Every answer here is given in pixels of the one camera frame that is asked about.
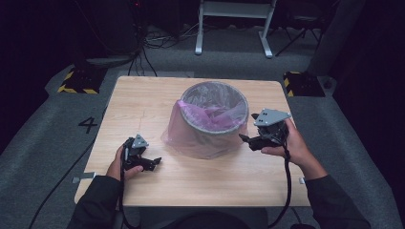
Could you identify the grey pole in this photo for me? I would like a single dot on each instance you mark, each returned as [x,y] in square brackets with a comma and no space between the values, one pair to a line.
[334,38]

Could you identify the person's right hand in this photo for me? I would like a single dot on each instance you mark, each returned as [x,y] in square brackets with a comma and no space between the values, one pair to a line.
[296,143]

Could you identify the white metal stand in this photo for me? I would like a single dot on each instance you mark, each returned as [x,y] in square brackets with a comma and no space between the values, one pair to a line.
[234,9]

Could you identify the black tripod stand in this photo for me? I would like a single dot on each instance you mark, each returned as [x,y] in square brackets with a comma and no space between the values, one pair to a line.
[302,28]

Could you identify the green round bin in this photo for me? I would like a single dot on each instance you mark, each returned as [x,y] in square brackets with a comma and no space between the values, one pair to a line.
[219,95]

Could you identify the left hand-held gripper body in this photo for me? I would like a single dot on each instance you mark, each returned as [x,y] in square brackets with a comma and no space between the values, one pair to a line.
[135,151]

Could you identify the pink plastic bag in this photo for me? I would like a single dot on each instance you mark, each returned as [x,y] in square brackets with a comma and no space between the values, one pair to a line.
[191,140]

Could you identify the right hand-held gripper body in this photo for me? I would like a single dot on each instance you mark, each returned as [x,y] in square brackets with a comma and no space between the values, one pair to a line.
[272,127]

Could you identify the black yellow striped base plate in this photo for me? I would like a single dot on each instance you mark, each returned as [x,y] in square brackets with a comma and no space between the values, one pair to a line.
[304,84]
[79,81]

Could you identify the person's torso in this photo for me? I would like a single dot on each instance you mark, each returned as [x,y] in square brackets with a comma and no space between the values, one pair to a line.
[207,221]

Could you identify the person's left hand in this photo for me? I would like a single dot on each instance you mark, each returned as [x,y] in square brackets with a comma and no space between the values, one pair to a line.
[114,165]

